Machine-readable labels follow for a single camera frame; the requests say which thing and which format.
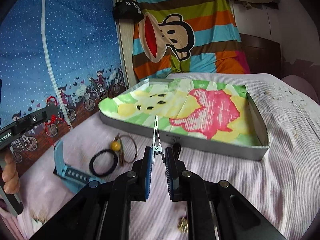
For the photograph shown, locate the red string bracelet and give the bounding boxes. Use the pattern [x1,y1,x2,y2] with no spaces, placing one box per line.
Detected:
[43,95,73,131]

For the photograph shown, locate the silver metal alligator hair clip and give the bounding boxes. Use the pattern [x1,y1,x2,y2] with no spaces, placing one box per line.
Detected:
[152,115,165,164]

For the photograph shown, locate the brown hair tie yellow bead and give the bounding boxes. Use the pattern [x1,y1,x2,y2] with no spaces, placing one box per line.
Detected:
[110,133,138,167]

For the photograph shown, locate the black elastic hair tie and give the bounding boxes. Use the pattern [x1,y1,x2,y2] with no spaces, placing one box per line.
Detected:
[88,148,119,178]

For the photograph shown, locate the blue smart watch band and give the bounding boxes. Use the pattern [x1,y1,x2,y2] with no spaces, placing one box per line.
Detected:
[54,140,105,194]

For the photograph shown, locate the person's left hand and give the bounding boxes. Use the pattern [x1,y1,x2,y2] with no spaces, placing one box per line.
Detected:
[2,149,20,194]

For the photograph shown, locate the small gold ornament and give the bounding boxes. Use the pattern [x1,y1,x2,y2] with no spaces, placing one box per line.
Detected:
[177,216,188,233]

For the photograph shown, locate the blue bicycle print wardrobe cover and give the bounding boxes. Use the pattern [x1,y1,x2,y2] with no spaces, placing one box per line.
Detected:
[1,0,126,174]

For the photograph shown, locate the colourful flower paper liner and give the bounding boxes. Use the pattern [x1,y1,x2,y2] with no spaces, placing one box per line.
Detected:
[99,79,261,146]

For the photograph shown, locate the grey metal tray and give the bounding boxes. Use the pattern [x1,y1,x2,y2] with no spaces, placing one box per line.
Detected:
[100,79,270,161]

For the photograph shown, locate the pink striped bed sheet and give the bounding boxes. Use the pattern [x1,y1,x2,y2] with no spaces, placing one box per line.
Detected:
[0,73,320,240]

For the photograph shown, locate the beige wooden cabinet side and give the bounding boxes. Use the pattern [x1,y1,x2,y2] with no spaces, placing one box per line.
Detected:
[117,19,139,87]

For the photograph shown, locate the black hanging bag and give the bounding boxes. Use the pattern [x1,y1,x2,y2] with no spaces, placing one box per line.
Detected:
[112,0,144,22]

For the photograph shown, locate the striped monkey print blanket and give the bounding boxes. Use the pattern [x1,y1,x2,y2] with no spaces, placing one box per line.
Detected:
[132,0,249,80]

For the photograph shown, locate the dark wooden headboard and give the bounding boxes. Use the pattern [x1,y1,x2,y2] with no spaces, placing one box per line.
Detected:
[240,34,282,78]

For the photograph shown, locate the pink pillow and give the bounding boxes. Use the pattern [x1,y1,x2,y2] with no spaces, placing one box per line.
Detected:
[282,75,319,103]

